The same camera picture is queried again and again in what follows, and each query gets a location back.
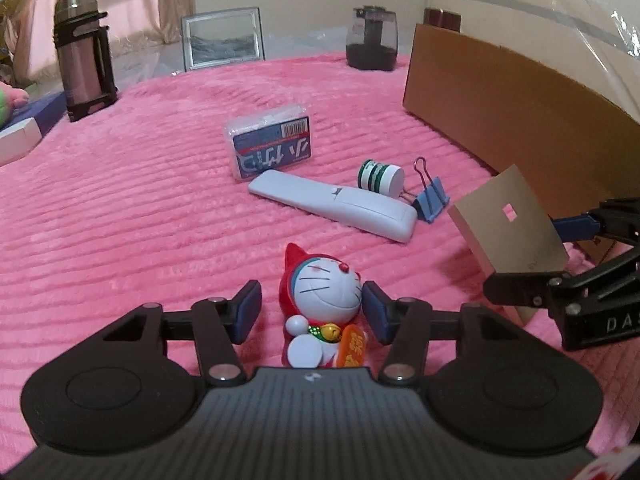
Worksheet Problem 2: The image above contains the pink curtain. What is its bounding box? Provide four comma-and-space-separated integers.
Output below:
0, 0, 196, 86

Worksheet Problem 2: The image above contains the green and pink plush toy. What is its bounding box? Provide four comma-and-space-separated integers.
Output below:
0, 82, 30, 128

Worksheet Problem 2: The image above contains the steel thermos with black handle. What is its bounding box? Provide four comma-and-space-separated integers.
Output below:
53, 0, 120, 123

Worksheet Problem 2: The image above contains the pink fluffy blanket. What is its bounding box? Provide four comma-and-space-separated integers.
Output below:
0, 55, 640, 466

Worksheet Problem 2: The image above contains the beige box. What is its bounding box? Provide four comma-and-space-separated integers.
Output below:
446, 164, 571, 328

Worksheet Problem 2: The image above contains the plastic-wrapped bed headboard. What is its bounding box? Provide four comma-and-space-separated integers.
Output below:
427, 0, 640, 126

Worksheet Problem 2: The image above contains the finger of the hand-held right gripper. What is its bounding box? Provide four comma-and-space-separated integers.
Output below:
482, 247, 640, 311
551, 198, 640, 243

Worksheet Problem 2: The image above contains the red and white cat figurine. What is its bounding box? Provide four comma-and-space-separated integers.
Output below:
279, 242, 370, 370

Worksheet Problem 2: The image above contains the clear plastic box blue label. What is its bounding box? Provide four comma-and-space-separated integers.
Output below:
222, 104, 314, 182

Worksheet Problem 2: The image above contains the maroon tumbler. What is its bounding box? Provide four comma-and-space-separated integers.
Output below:
423, 8, 462, 35

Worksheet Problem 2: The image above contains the white remote control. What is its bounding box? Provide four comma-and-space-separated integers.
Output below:
248, 169, 418, 244

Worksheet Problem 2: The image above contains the flat white box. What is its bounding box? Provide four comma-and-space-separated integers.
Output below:
0, 117, 43, 167

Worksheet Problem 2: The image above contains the blue binder clip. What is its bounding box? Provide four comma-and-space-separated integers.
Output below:
400, 156, 451, 223

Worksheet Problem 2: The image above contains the glass jar with dark lid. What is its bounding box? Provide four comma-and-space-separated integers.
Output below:
346, 6, 399, 71

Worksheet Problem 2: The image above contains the brown cardboard box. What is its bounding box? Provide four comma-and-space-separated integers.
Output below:
402, 23, 640, 266

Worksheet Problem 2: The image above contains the red patterned white cloth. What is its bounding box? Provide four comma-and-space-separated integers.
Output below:
575, 445, 640, 480

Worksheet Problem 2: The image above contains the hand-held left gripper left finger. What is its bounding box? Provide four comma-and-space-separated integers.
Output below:
75, 280, 263, 388

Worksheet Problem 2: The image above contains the green and white small bottle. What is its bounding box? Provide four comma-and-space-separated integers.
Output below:
357, 159, 406, 199

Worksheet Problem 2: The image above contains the silver picture frame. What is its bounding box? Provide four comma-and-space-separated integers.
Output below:
181, 7, 265, 73

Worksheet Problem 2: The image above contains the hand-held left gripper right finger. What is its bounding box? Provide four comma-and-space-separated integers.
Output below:
361, 280, 547, 388

